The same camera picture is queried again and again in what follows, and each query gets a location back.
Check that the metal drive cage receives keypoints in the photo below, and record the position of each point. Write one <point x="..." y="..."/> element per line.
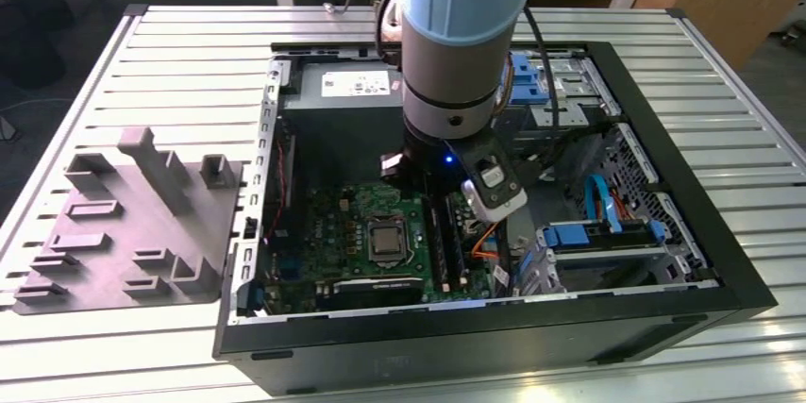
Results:
<point x="573" y="115"/>

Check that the blue drive bay latch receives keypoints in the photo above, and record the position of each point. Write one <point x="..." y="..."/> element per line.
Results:
<point x="526" y="87"/>

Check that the installed RAM stick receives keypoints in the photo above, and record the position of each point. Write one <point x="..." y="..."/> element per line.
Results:
<point x="458" y="247"/>

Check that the black open PC case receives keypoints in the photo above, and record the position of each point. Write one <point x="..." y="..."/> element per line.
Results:
<point x="441" y="346"/>

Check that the green motherboard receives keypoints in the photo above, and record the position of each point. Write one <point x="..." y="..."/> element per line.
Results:
<point x="327" y="214"/>

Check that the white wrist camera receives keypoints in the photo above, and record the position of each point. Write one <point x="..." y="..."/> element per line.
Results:
<point x="498" y="207"/>

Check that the grey parts rack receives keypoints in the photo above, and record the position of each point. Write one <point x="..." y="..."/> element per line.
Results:
<point x="158" y="233"/>

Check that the blue port connector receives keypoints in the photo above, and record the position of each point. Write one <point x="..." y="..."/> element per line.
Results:
<point x="257" y="301"/>

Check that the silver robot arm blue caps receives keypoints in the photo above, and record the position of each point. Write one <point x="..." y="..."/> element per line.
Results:
<point x="454" y="44"/>

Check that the hard disk in blue carrier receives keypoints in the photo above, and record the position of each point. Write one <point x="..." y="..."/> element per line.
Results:
<point x="598" y="235"/>

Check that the CPU socket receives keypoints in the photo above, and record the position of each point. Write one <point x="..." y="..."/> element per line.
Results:
<point x="389" y="221"/>

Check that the grey power supply unit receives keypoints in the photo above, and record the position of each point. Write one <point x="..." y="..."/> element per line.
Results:
<point x="346" y="139"/>

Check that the silver CPU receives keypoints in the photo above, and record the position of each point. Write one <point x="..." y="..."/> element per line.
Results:
<point x="387" y="240"/>

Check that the black graphics card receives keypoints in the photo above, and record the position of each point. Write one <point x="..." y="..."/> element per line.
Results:
<point x="378" y="290"/>

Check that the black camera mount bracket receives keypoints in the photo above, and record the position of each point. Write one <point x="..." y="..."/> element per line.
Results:
<point x="469" y="157"/>

